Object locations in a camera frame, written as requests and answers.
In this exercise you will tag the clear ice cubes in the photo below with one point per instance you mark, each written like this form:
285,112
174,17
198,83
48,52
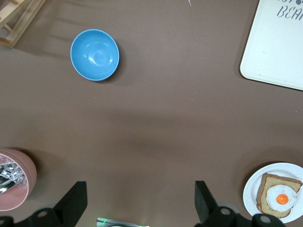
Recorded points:
13,170

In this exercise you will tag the cream bear print tray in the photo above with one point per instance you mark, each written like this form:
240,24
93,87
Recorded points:
274,47

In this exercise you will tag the white round plate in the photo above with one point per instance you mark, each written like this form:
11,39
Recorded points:
251,194

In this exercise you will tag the blue bowl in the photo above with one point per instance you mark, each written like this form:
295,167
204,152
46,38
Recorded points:
94,55

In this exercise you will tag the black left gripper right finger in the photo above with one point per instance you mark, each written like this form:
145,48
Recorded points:
203,201

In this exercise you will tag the pink bowl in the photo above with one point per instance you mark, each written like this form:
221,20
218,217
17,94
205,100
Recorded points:
26,189

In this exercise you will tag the brown crust bread slice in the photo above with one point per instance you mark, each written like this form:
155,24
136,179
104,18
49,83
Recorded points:
272,180

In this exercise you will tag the wooden mug rack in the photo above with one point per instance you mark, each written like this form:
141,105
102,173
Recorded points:
19,21

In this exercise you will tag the silver metal scoop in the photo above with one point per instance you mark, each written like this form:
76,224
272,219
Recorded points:
4,184

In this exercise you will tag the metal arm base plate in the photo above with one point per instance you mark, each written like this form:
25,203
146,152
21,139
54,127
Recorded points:
113,223

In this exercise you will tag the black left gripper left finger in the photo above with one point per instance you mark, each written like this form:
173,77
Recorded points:
71,203

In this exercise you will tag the fried egg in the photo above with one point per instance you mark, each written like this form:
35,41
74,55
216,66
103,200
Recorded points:
281,198

